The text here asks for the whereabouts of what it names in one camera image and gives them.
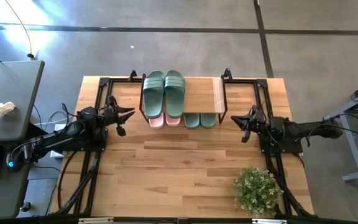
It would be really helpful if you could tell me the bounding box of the crumpled white paper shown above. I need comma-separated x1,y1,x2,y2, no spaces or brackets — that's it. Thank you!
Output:
0,101,17,120

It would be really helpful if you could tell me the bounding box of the black computer mouse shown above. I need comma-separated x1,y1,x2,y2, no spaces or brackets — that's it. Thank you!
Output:
6,149,24,174

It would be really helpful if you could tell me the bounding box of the teal slide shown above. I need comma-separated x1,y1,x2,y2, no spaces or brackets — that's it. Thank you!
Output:
183,113,201,130
200,113,218,129

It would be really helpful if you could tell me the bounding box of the pink slide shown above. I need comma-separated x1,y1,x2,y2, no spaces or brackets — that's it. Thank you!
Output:
165,113,182,128
149,113,166,129

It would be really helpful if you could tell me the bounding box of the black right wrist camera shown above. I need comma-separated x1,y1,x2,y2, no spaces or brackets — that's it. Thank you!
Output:
241,129,252,144

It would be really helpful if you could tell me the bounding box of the black curved cable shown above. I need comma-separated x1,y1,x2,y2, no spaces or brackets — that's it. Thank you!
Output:
57,151,74,210

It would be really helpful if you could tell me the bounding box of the wooden shelf with black frame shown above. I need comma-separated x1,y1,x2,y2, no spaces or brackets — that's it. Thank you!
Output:
139,73,229,124

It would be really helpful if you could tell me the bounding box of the black metal rig frame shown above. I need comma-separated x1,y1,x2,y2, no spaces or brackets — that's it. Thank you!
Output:
54,67,316,218

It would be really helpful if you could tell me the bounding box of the white power strip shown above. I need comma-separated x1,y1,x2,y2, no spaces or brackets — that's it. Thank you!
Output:
50,123,74,159

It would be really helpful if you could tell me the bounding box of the silver metal bracket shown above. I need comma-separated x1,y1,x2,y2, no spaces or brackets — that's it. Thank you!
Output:
78,217,114,224
252,218,288,224

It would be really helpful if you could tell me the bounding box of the black floor cable with plug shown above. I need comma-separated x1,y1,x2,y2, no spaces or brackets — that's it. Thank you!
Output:
4,0,36,60

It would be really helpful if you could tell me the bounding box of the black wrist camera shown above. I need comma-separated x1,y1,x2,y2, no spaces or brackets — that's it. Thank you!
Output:
116,123,127,138
241,129,252,144

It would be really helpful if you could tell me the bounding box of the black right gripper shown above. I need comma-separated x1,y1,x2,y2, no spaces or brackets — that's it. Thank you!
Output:
231,105,269,134

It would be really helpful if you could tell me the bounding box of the dark green slide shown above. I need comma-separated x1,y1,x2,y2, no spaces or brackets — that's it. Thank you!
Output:
142,70,167,119
164,70,186,119

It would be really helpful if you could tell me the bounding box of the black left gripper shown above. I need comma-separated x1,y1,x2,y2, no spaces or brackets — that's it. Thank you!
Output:
101,96,135,127

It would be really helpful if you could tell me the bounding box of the grey desk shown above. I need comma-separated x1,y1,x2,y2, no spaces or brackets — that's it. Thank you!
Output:
0,138,37,221
0,60,45,144

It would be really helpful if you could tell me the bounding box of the green potted plant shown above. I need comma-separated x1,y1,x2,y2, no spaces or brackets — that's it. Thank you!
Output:
233,167,284,218

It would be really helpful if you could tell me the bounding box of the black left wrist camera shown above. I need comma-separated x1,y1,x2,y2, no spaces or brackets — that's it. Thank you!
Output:
116,123,127,138

